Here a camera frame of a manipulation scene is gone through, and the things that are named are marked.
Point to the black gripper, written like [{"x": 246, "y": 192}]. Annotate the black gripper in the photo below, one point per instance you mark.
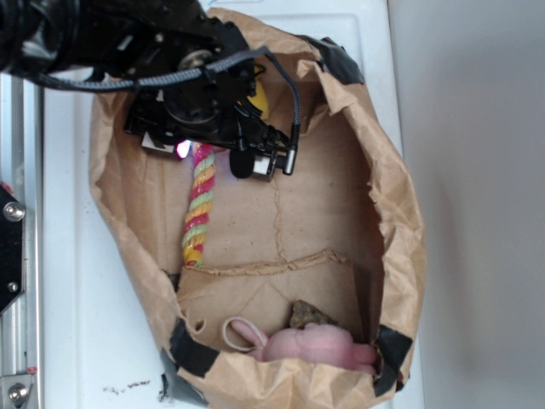
[{"x": 213, "y": 108}]

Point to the multicolored twisted rope toy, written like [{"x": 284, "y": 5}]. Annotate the multicolored twisted rope toy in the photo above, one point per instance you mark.
[{"x": 200, "y": 204}]

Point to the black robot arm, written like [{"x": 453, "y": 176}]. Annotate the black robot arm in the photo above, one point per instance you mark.
[{"x": 192, "y": 75}]

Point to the yellow green-backed sponge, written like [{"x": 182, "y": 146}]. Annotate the yellow green-backed sponge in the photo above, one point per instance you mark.
[{"x": 259, "y": 100}]

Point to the brown paper bag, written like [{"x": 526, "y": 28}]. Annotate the brown paper bag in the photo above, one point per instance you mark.
[{"x": 344, "y": 232}]

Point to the brown rock-like lump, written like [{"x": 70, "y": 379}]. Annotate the brown rock-like lump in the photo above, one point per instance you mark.
[{"x": 304, "y": 313}]

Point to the pink plush bunny toy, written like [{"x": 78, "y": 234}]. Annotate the pink plush bunny toy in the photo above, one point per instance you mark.
[{"x": 315, "y": 343}]

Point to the silver aluminium frame rail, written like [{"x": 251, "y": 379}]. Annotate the silver aluminium frame rail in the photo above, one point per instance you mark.
[{"x": 21, "y": 164}]

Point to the black metal bracket with bolts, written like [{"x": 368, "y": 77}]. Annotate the black metal bracket with bolts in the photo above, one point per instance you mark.
[{"x": 13, "y": 214}]

